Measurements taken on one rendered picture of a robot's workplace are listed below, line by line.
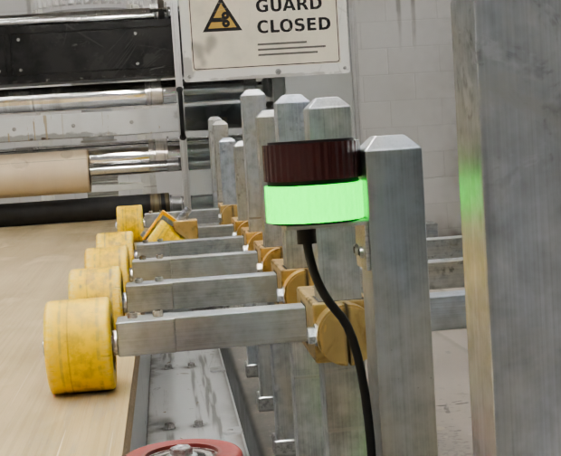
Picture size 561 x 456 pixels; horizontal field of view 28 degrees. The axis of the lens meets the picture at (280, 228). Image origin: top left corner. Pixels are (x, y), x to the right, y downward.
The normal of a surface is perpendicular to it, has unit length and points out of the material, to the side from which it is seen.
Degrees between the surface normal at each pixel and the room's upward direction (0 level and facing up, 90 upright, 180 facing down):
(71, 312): 34
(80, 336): 67
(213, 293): 90
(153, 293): 90
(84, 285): 53
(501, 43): 90
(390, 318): 90
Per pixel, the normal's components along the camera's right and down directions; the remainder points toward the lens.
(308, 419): 0.11, 0.07
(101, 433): -0.07, -0.99
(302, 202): -0.25, 0.09
